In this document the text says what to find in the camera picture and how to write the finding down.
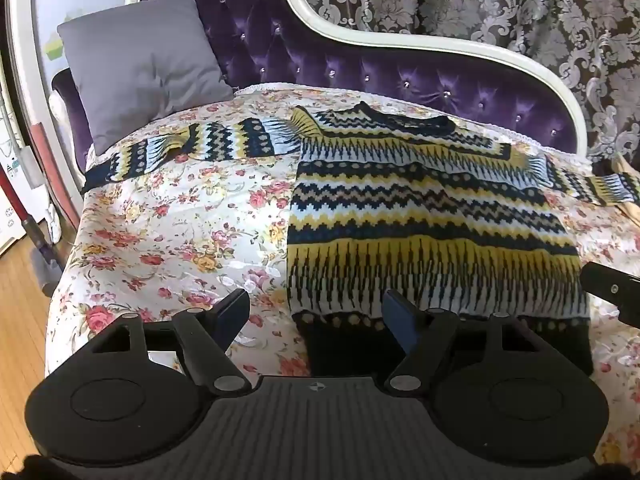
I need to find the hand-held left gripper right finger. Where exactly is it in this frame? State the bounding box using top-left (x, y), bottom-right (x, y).
top-left (382, 289), bottom-right (544, 395)

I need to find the floral bedspread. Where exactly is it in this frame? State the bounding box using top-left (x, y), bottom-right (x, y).
top-left (45, 82), bottom-right (640, 466)

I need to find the brown silver damask curtain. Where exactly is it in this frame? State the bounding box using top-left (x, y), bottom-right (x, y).
top-left (292, 0), bottom-right (640, 163)

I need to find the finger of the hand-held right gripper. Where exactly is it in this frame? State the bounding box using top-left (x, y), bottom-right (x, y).
top-left (579, 260), bottom-right (640, 322)

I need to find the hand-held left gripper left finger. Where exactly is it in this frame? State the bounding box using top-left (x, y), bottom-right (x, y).
top-left (92, 287), bottom-right (253, 397)

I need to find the grey pillow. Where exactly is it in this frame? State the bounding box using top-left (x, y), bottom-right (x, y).
top-left (56, 0), bottom-right (236, 156)

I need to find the purple tufted sofa white frame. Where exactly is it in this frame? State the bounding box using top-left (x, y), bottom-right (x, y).
top-left (50, 0), bottom-right (592, 181)

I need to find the yellow navy patterned knit sweater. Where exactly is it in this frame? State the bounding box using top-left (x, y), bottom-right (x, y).
top-left (82, 101), bottom-right (640, 378)

